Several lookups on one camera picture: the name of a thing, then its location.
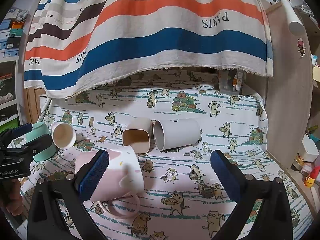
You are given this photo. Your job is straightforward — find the person's left hand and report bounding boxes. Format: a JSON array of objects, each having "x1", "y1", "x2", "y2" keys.
[{"x1": 1, "y1": 179, "x2": 23, "y2": 216}]

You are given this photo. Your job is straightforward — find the mint green cup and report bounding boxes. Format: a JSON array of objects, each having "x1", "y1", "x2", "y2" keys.
[{"x1": 26, "y1": 121, "x2": 56, "y2": 161}]

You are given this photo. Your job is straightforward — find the cartoon figure sticker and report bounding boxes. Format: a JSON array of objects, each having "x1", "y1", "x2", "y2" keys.
[{"x1": 297, "y1": 38, "x2": 306, "y2": 57}]

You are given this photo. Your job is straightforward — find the white pink paper cup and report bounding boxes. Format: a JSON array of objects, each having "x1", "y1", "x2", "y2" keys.
[{"x1": 51, "y1": 122, "x2": 76, "y2": 150}]

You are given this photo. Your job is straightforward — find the cat print bed sheet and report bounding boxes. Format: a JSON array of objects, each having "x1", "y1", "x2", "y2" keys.
[{"x1": 21, "y1": 70, "x2": 313, "y2": 239}]

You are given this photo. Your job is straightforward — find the clear plastic storage box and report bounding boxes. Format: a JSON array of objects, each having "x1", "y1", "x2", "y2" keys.
[{"x1": 219, "y1": 69, "x2": 245, "y2": 95}]

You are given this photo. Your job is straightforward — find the beige square cup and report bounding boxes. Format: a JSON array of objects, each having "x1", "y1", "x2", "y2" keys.
[{"x1": 122, "y1": 117, "x2": 152, "y2": 154}]

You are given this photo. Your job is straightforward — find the white cylindrical lamp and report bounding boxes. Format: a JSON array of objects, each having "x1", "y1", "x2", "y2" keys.
[{"x1": 280, "y1": 0, "x2": 305, "y2": 36}]

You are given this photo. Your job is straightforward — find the grey cylindrical cup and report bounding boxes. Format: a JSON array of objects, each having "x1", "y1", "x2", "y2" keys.
[{"x1": 153, "y1": 119, "x2": 201, "y2": 151}]

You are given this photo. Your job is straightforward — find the wooden bed side board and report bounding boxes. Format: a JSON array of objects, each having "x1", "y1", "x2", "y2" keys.
[{"x1": 246, "y1": 1, "x2": 312, "y2": 170}]

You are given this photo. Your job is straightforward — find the pink ceramic mug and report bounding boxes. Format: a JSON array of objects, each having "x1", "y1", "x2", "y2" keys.
[{"x1": 75, "y1": 146, "x2": 144, "y2": 219}]

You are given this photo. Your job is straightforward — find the shelf with storage boxes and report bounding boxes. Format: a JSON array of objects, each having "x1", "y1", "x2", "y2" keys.
[{"x1": 1, "y1": 7, "x2": 27, "y2": 131}]

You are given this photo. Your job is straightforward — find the red yellow toy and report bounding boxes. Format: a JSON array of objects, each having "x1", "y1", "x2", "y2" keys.
[{"x1": 304, "y1": 166, "x2": 320, "y2": 188}]

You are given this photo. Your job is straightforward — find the striped Paris cloth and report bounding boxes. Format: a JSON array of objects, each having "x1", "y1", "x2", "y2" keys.
[{"x1": 24, "y1": 0, "x2": 273, "y2": 98}]

